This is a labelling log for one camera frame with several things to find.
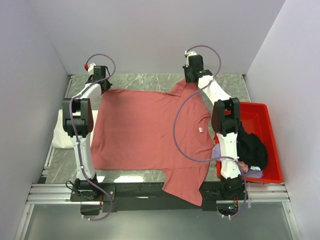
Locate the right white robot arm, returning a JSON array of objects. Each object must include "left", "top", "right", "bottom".
[{"left": 183, "top": 51, "right": 242, "bottom": 200}]

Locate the lavender t shirt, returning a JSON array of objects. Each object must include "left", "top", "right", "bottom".
[{"left": 211, "top": 143, "right": 263, "bottom": 179}]

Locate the aluminium frame rail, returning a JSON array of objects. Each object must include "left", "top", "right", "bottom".
[{"left": 26, "top": 182, "right": 291, "bottom": 205}]

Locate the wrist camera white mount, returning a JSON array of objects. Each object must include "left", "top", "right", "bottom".
[
  {"left": 184, "top": 50, "right": 197, "bottom": 59},
  {"left": 84, "top": 62, "right": 96, "bottom": 75}
]

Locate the red plastic bin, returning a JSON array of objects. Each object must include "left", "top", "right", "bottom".
[{"left": 214, "top": 102, "right": 283, "bottom": 184}]

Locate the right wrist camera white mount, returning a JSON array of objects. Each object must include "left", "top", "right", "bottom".
[{"left": 184, "top": 50, "right": 197, "bottom": 59}]

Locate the light pink t shirt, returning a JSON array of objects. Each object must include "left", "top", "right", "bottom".
[{"left": 237, "top": 161, "right": 250, "bottom": 174}]

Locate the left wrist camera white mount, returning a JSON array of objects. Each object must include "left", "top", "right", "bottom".
[{"left": 84, "top": 62, "right": 96, "bottom": 75}]

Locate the dark pink t shirt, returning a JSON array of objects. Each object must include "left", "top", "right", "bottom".
[{"left": 91, "top": 80, "right": 214, "bottom": 206}]

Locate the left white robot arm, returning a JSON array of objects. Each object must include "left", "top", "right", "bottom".
[{"left": 62, "top": 63, "right": 112, "bottom": 201}]

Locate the folded white t shirt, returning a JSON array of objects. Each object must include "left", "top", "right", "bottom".
[{"left": 51, "top": 109, "right": 74, "bottom": 149}]

